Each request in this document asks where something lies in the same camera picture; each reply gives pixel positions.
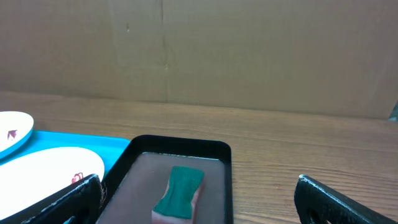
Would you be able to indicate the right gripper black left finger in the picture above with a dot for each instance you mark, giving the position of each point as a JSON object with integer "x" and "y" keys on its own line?
{"x": 82, "y": 203}

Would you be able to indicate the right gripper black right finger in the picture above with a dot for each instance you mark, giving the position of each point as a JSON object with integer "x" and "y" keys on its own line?
{"x": 315, "y": 203}

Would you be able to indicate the pink plate with red stain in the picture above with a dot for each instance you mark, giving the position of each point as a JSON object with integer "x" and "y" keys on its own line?
{"x": 33, "y": 177}

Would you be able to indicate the green and pink sponge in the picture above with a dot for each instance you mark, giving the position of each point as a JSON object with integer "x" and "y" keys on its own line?
{"x": 179, "y": 202}

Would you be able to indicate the light blue plate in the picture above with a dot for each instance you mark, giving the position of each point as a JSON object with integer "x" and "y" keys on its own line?
{"x": 16, "y": 128}

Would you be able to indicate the teal plastic serving tray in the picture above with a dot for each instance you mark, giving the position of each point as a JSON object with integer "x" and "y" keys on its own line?
{"x": 108, "y": 148}

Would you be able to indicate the black rectangular water tray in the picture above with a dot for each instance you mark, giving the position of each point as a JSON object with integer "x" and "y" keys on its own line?
{"x": 138, "y": 179}

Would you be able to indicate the brown cardboard backdrop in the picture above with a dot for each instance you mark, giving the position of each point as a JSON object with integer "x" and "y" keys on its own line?
{"x": 321, "y": 57}

